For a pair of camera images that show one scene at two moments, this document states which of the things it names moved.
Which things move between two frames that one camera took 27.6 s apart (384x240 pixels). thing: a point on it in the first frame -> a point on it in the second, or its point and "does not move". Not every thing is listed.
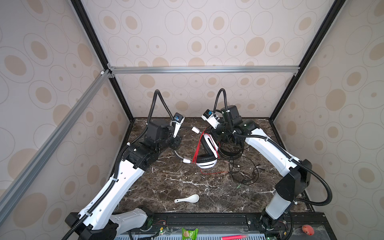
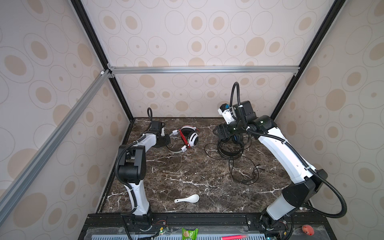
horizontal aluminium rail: x=202 y=69 does not move
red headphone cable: x=196 y=150 -> x=184 y=139
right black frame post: x=336 y=7 does not move
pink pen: x=234 y=237 does not move
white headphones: x=208 y=159 -> x=188 y=135
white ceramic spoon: x=193 y=198 does not move
